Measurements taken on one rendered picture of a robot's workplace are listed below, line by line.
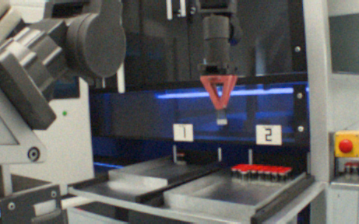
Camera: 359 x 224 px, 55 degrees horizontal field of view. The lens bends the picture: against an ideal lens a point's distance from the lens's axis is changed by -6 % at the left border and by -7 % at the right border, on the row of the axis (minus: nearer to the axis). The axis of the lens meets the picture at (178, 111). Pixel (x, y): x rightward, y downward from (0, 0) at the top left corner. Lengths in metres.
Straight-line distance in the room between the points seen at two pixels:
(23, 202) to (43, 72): 0.21
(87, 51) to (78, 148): 1.19
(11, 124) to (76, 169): 1.23
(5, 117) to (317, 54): 0.91
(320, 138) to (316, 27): 0.33
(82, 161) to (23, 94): 1.27
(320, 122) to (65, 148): 1.00
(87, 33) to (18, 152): 0.15
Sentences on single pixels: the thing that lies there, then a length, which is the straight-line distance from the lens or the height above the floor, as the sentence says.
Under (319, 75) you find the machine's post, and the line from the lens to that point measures 1.10.
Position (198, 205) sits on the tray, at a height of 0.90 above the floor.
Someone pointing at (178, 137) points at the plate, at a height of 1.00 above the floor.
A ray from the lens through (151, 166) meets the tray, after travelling 1.41.
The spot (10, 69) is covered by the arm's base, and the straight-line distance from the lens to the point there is 0.34.
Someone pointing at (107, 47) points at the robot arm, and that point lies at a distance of 0.44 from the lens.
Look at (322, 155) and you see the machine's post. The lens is 1.12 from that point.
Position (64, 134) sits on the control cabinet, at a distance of 1.55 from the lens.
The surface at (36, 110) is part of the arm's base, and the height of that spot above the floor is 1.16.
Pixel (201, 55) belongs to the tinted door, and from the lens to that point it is 1.30.
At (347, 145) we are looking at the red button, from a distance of 1.06.
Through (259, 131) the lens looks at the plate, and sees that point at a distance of 1.18.
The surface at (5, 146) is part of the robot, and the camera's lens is 0.37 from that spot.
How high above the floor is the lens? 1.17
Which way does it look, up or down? 3 degrees down
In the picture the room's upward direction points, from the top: 3 degrees counter-clockwise
